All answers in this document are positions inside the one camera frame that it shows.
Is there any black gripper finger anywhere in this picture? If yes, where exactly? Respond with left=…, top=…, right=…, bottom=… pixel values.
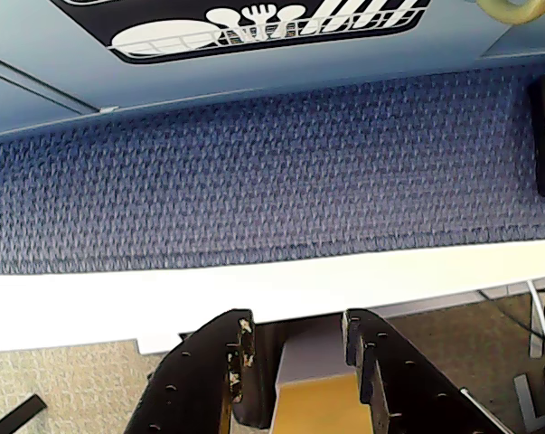
left=343, top=308, right=503, bottom=434
left=122, top=308, right=256, bottom=434

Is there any dishwasher door with dish print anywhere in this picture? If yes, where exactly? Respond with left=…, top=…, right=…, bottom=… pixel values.
left=0, top=0, right=494, bottom=123

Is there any yellow white wooden block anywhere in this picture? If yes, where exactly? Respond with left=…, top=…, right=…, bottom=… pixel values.
left=271, top=325, right=373, bottom=434

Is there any black flat strip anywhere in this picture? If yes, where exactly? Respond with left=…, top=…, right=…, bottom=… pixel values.
left=0, top=392, right=45, bottom=434

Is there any woven floor mat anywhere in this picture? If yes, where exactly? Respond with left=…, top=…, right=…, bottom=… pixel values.
left=0, top=62, right=545, bottom=275

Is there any blue toy kitchen unit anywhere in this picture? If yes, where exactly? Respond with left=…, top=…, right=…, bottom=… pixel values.
left=0, top=0, right=545, bottom=139

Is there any gray metal bracket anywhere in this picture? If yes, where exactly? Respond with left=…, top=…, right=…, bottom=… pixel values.
left=512, top=373, right=545, bottom=430

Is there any black cable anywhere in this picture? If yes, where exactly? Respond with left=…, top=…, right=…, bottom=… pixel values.
left=477, top=288, right=545, bottom=363

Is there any white cable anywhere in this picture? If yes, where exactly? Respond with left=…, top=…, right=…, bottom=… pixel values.
left=526, top=279, right=545, bottom=359

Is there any gold dishwasher door handle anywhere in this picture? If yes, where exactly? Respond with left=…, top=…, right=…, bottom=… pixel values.
left=475, top=0, right=545, bottom=23

